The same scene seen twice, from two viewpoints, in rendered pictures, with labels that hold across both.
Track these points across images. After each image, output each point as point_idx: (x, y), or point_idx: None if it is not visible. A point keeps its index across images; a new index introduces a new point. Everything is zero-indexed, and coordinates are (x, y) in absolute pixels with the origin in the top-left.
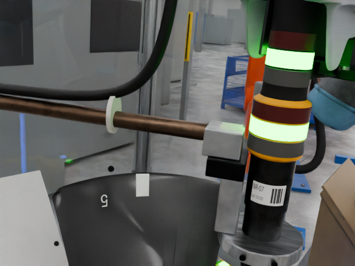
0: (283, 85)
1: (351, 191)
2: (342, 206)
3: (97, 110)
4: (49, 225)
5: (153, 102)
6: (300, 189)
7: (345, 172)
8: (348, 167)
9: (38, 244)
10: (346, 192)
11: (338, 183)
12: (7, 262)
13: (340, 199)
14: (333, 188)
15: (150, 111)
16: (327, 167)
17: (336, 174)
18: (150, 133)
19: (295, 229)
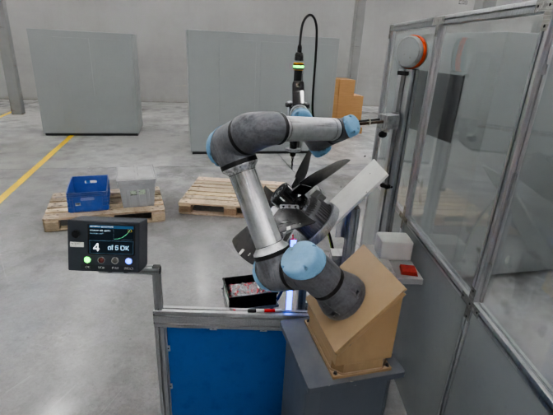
0: None
1: (366, 277)
2: (352, 260)
3: None
4: (371, 187)
5: (497, 209)
6: None
7: (383, 274)
8: (392, 282)
9: (366, 188)
10: (364, 269)
11: (369, 262)
12: (362, 187)
13: (356, 260)
14: (364, 254)
15: (494, 216)
16: None
17: (377, 261)
18: (490, 233)
19: (290, 149)
